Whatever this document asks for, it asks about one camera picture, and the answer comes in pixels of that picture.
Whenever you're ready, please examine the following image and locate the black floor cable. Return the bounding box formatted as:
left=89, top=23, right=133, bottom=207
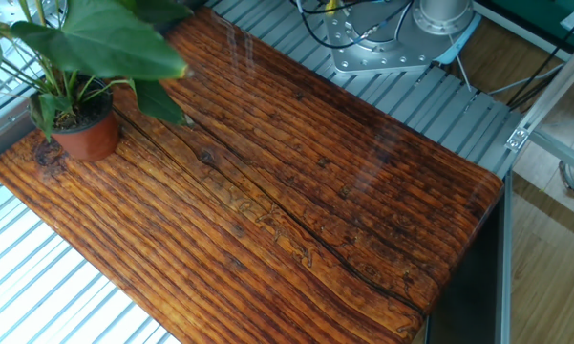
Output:
left=508, top=9, right=574, bottom=112

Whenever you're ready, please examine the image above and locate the green leafy plant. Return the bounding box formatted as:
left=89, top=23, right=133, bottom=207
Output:
left=0, top=0, right=195, bottom=143

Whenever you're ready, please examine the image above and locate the silver robot mounting plate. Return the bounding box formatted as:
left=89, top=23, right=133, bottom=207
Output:
left=324, top=0, right=436, bottom=75

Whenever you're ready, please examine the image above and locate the thin white cable tie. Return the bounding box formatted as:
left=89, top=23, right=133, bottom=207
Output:
left=448, top=35, right=474, bottom=93

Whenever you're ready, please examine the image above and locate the aluminium profile frame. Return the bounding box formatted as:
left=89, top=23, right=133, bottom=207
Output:
left=499, top=28, right=574, bottom=344

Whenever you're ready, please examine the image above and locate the wood grain board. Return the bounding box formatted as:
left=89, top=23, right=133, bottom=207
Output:
left=0, top=7, right=505, bottom=344

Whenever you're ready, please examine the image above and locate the terracotta plant pot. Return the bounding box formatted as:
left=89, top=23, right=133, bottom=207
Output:
left=28, top=75, right=122, bottom=162

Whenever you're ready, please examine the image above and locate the green board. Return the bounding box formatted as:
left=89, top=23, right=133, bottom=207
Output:
left=486, top=0, right=574, bottom=49

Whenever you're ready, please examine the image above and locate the black cable with grey sleeve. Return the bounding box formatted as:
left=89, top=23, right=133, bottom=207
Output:
left=290, top=0, right=415, bottom=50

